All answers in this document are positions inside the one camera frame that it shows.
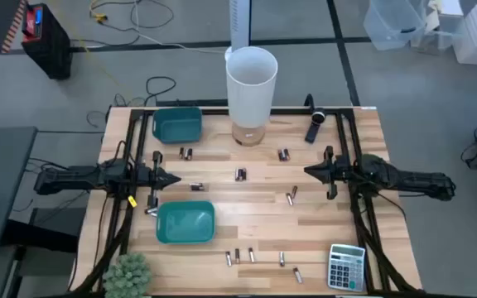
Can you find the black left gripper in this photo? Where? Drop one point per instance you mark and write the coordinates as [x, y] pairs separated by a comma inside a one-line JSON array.
[[147, 179]]

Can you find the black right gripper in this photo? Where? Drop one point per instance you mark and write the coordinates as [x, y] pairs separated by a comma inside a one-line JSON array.
[[338, 171]]

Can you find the teal plastic bin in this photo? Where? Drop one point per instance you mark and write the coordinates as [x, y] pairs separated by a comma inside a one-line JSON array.
[[184, 223], [176, 126]]

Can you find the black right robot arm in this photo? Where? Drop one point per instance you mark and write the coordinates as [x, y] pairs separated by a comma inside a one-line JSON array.
[[408, 182]]

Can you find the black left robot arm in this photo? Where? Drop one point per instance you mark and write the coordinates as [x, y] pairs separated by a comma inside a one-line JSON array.
[[68, 180]]

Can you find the yellow tag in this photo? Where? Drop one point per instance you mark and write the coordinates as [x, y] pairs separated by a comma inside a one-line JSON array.
[[133, 201]]

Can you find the black webcam on stand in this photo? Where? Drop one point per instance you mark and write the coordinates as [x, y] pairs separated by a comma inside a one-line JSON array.
[[318, 117]]

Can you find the white shade wooden base lamp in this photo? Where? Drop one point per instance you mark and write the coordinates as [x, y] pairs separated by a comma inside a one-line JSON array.
[[251, 95]]

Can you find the grey desk calculator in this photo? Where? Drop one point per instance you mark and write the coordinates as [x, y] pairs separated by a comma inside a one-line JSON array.
[[346, 269]]

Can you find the green artificial plant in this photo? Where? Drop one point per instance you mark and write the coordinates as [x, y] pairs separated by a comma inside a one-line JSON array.
[[126, 275]]

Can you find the clear plastic storage bin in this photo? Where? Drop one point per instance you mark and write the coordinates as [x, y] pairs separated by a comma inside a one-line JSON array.
[[391, 25], [441, 37]]

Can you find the white black floor stand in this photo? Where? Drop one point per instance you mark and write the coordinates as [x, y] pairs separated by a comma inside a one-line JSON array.
[[238, 25]]

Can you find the black red tool case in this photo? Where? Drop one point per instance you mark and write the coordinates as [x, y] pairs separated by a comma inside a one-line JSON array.
[[50, 45]]

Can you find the black desk base plate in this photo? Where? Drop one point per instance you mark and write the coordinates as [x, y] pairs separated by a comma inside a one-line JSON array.
[[52, 232]]

